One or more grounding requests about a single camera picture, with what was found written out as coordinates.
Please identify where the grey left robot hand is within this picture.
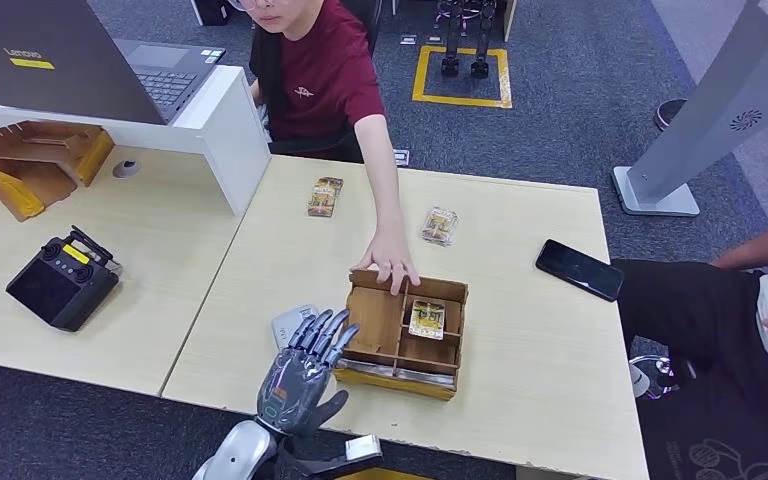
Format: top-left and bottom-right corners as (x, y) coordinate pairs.
(256, 307), (361, 439)

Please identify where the wooden compartment box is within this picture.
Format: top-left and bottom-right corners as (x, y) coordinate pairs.
(332, 268), (470, 402)

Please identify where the wrapped gold card stack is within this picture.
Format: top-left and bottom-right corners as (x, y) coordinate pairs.
(419, 206), (459, 248)

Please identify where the silvery card stack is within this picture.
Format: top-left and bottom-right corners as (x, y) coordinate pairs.
(395, 367), (458, 392)
(338, 359), (395, 379)

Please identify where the gold patterned card stack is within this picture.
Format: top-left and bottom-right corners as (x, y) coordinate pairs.
(307, 176), (345, 219)

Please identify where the person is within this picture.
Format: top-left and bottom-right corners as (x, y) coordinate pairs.
(228, 0), (422, 297)
(612, 206), (768, 480)

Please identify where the brown wooden card holder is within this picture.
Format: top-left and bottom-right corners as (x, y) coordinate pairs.
(0, 120), (116, 223)

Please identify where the chrome chair base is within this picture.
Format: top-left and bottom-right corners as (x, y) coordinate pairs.
(627, 352), (680, 402)

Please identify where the black smartphone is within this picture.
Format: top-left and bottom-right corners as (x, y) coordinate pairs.
(534, 239), (625, 303)

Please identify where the white desk shelf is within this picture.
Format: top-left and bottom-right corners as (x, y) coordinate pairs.
(0, 64), (271, 219)

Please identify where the black robot leg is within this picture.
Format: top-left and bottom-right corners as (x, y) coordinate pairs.
(470, 0), (497, 79)
(440, 0), (463, 77)

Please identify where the grey kiosk stand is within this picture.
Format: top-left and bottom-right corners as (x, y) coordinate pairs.
(612, 0), (768, 218)

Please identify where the black remote controller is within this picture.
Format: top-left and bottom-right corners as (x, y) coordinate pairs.
(4, 225), (122, 334)

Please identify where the chrome stool base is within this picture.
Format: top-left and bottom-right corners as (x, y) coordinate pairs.
(433, 0), (488, 21)

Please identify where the black round base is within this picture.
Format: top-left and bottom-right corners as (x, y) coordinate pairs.
(653, 97), (689, 131)

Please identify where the black box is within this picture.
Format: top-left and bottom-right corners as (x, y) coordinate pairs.
(188, 0), (233, 26)

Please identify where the dark grey laptop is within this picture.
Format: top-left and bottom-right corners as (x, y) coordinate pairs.
(0, 0), (228, 127)

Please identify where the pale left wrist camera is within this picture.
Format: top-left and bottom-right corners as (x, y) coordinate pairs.
(277, 433), (384, 480)

